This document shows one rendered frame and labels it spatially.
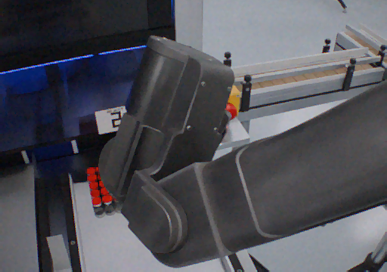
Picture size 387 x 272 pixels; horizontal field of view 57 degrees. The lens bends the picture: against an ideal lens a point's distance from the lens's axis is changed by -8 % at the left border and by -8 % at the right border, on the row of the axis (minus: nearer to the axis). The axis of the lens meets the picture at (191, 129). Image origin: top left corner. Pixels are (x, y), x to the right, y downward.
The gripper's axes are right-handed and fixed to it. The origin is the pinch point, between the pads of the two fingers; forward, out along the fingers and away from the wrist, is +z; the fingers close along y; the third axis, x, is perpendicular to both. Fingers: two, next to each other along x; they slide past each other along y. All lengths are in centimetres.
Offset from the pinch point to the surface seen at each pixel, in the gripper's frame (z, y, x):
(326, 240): 130, -55, -58
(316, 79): 73, 9, -11
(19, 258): 5.4, -44.7, 20.4
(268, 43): 302, 6, 36
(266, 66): 70, 5, 4
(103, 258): 11.9, -36.4, 6.6
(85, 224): 16.9, -36.5, 14.8
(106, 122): 25.9, -18.5, 23.3
